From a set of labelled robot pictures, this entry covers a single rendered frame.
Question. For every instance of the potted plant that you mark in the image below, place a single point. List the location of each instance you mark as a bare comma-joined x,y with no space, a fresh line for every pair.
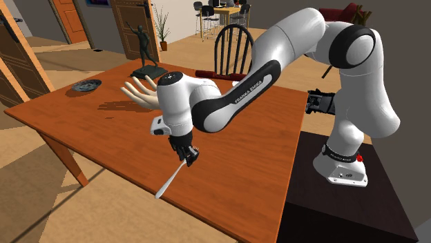
162,33

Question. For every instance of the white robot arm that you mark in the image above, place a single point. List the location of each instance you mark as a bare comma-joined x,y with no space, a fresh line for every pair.
296,37

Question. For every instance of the dark green figure statue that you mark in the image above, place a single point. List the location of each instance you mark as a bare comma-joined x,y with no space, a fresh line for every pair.
145,47

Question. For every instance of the dark robot stand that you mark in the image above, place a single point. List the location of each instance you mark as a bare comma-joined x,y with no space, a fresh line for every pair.
336,208

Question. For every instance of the dining table with black chairs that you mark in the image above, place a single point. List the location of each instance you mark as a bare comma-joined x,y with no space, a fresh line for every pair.
220,15

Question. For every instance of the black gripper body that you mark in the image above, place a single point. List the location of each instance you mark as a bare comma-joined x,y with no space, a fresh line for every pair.
180,141

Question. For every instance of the wall picture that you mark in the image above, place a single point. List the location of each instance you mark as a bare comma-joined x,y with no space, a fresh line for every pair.
97,2

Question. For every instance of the dark red cylinder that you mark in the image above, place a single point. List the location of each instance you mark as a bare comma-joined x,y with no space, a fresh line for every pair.
210,74

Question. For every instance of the black boxy device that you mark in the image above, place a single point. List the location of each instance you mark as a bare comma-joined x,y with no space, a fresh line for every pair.
320,102

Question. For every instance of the brown panelled door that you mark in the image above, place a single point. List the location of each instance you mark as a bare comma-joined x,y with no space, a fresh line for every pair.
134,23

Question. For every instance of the dark round plate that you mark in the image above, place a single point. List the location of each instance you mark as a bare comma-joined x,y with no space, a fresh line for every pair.
86,85

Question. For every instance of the wooden table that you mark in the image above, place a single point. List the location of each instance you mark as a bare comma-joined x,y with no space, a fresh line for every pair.
235,161

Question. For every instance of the red armchair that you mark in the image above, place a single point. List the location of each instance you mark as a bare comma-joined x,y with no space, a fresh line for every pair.
340,14

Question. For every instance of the beige hand model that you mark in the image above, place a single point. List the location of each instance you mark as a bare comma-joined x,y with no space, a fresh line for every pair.
143,97

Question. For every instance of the black spindle-back chair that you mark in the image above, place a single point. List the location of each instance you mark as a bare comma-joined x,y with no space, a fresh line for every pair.
232,47

